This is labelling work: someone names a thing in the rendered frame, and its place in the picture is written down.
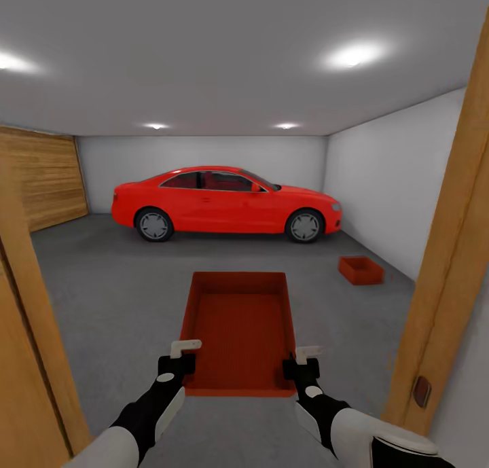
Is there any storage box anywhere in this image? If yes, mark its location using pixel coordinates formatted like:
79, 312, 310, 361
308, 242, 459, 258
179, 272, 297, 397
338, 257, 384, 285

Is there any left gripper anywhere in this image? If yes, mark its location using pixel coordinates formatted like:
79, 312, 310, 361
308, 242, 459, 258
158, 353, 196, 376

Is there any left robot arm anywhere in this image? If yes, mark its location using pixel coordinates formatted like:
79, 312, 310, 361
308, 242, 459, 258
62, 340, 202, 468

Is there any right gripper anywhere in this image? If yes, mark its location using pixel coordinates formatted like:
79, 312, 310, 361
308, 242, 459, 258
283, 358, 320, 384

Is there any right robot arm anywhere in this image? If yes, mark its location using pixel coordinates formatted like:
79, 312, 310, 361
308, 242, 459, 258
283, 346, 459, 468

